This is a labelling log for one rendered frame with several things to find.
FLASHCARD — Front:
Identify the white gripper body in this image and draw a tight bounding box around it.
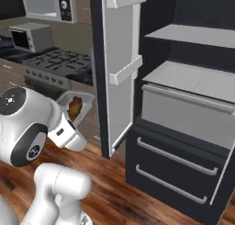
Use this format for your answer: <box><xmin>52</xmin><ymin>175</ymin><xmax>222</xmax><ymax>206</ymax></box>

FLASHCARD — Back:
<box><xmin>61</xmin><ymin>112</ymin><xmax>90</xmax><ymax>152</ymax></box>

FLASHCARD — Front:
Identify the brown chicken drumstick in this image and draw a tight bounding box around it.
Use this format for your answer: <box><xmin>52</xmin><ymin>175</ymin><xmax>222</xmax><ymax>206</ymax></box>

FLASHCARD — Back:
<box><xmin>66</xmin><ymin>96</ymin><xmax>84</xmax><ymax>121</ymax></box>

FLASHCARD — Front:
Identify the clear grey tupperware container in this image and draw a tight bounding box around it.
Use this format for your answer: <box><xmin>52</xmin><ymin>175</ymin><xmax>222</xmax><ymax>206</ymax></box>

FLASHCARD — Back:
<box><xmin>56</xmin><ymin>90</ymin><xmax>96</xmax><ymax>129</ymax></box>

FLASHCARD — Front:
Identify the black fridge door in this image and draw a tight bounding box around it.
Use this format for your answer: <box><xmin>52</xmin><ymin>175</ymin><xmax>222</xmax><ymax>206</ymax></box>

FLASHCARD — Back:
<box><xmin>89</xmin><ymin>0</ymin><xmax>147</xmax><ymax>160</ymax></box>

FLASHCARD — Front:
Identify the silver microwave oven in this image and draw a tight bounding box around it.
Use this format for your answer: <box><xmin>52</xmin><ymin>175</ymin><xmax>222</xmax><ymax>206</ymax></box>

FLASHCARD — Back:
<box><xmin>19</xmin><ymin>0</ymin><xmax>78</xmax><ymax>24</ymax></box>

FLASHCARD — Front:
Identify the silver gas range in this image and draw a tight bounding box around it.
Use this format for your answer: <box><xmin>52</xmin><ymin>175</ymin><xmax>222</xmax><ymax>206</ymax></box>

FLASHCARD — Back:
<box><xmin>20</xmin><ymin>47</ymin><xmax>95</xmax><ymax>102</ymax></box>

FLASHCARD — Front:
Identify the black freezer drawer front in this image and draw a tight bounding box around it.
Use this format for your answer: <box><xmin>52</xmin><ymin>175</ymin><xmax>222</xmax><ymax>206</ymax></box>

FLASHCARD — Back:
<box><xmin>130</xmin><ymin>126</ymin><xmax>229</xmax><ymax>186</ymax></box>
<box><xmin>125</xmin><ymin>156</ymin><xmax>224</xmax><ymax>225</ymax></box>

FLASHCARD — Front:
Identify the silver toaster oven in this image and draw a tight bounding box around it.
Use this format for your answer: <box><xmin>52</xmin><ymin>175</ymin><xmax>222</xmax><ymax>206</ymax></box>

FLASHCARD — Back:
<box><xmin>7</xmin><ymin>22</ymin><xmax>56</xmax><ymax>54</ymax></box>

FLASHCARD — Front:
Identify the black fridge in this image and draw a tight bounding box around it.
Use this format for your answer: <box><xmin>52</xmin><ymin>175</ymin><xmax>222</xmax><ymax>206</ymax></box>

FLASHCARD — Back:
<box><xmin>124</xmin><ymin>0</ymin><xmax>235</xmax><ymax>225</ymax></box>

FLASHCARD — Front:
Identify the grey fridge crisper drawer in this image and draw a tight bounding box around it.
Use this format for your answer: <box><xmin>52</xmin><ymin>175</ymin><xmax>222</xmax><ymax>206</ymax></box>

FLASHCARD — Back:
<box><xmin>140</xmin><ymin>83</ymin><xmax>235</xmax><ymax>151</ymax></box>

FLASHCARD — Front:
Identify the grey fridge shelf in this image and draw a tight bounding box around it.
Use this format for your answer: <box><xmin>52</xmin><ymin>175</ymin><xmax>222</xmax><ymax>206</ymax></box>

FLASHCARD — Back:
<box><xmin>141</xmin><ymin>60</ymin><xmax>235</xmax><ymax>104</ymax></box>
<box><xmin>144</xmin><ymin>23</ymin><xmax>235</xmax><ymax>50</ymax></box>

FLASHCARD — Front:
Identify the silver freezer drawer handle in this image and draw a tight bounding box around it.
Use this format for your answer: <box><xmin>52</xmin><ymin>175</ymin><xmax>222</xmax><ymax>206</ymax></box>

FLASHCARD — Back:
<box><xmin>135</xmin><ymin>163</ymin><xmax>208</xmax><ymax>206</ymax></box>
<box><xmin>136</xmin><ymin>136</ymin><xmax>219</xmax><ymax>178</ymax></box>

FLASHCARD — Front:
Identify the tan wall cupboard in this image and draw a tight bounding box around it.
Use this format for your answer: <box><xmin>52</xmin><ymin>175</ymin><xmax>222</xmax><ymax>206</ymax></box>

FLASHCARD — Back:
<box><xmin>74</xmin><ymin>0</ymin><xmax>93</xmax><ymax>25</ymax></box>

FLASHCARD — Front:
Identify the dark wall cupboard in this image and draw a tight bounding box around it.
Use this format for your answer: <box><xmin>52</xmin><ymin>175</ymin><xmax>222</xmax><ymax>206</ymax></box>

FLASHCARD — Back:
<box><xmin>0</xmin><ymin>0</ymin><xmax>28</xmax><ymax>21</ymax></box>

